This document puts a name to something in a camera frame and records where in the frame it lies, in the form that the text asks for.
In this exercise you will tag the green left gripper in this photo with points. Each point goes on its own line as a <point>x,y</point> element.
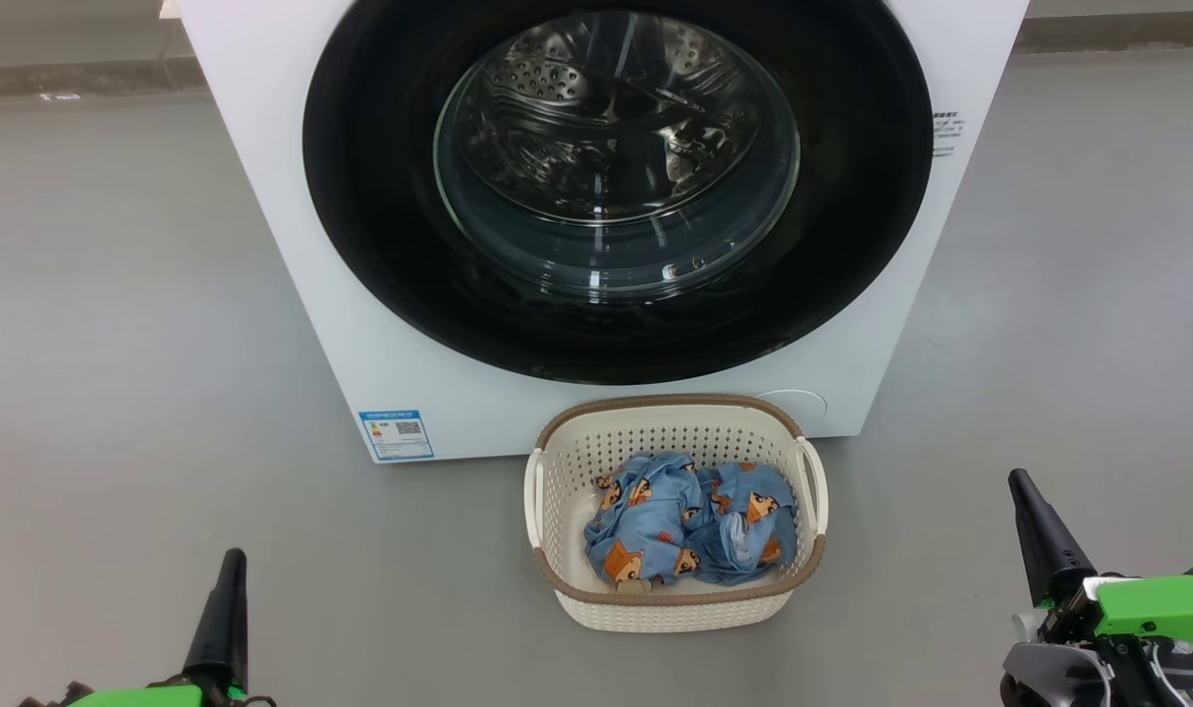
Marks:
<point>144,697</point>

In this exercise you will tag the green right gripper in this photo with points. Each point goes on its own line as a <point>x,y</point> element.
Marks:
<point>1165,609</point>

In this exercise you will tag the blue cartoon print garment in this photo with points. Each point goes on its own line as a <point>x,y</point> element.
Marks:
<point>748,535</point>
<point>640,520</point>

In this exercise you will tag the black round glass washer door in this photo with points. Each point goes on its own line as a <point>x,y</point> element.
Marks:
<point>380,196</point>

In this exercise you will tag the white front-load washing machine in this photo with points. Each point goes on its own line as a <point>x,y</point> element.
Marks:
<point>262,196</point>

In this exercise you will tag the stainless steel washing machine drum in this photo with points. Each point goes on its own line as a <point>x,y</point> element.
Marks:
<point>606,128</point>

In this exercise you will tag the blue energy label sticker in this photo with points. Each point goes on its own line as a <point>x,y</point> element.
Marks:
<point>396,435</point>

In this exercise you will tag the round drain filter cover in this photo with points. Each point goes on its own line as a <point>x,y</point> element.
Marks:
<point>802,405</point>

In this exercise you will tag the cream laundry basket brown rim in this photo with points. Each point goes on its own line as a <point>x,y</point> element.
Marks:
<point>675,604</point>

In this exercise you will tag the grey concrete ledge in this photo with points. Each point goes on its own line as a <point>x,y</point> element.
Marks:
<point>1116,33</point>

